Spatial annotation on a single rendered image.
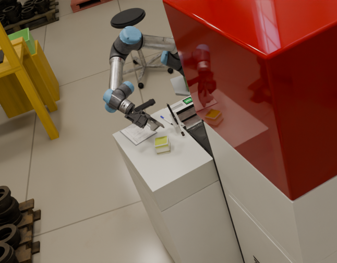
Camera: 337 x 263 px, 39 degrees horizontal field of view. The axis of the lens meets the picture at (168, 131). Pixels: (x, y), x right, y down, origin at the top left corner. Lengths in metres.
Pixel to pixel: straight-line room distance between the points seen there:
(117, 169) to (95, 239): 0.76
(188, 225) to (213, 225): 0.16
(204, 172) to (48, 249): 1.75
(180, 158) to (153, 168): 0.15
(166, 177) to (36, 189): 2.21
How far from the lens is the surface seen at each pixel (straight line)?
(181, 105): 2.88
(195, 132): 2.73
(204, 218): 2.62
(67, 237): 3.82
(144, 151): 2.61
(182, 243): 2.66
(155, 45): 2.96
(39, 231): 4.01
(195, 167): 2.40
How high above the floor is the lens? 2.51
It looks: 35 degrees down
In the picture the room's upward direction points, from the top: 19 degrees counter-clockwise
